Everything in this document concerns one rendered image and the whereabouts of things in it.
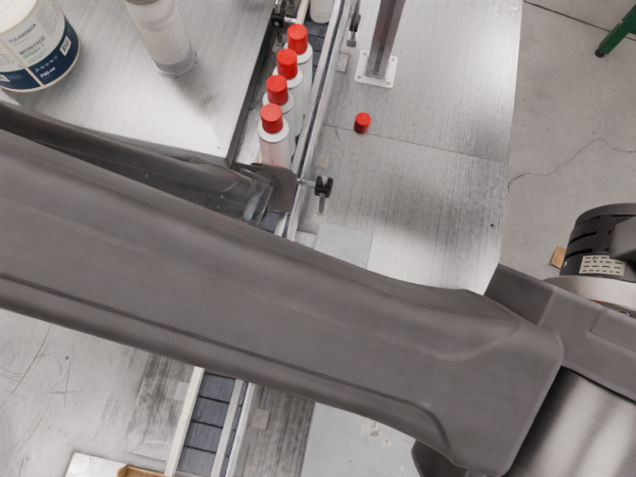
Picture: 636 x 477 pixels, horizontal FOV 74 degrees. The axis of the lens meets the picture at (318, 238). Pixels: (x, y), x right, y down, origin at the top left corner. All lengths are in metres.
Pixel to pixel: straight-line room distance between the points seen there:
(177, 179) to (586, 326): 0.33
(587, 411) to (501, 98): 0.93
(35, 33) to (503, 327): 0.95
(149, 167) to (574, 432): 0.33
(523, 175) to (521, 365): 1.89
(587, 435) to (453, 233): 0.72
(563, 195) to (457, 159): 1.17
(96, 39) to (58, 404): 0.74
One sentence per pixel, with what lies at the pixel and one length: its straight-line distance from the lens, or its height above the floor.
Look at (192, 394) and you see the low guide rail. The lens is 0.74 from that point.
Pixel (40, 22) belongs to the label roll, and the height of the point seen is 1.00.
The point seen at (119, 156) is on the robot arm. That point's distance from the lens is 0.36.
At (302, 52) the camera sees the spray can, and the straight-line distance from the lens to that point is 0.77.
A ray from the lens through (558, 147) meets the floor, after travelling 2.19.
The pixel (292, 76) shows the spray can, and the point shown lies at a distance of 0.74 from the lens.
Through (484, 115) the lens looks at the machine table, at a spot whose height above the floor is 0.83.
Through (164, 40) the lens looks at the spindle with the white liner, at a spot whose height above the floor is 0.98.
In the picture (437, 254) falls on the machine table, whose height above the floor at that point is 0.83.
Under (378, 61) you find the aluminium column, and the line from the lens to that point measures 1.01.
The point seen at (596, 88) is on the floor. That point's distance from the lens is 2.46.
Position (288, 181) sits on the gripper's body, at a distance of 0.68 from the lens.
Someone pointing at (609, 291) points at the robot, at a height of 1.21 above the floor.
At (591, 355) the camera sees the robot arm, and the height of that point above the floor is 1.47.
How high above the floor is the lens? 1.64
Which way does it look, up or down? 73 degrees down
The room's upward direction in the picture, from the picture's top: 6 degrees clockwise
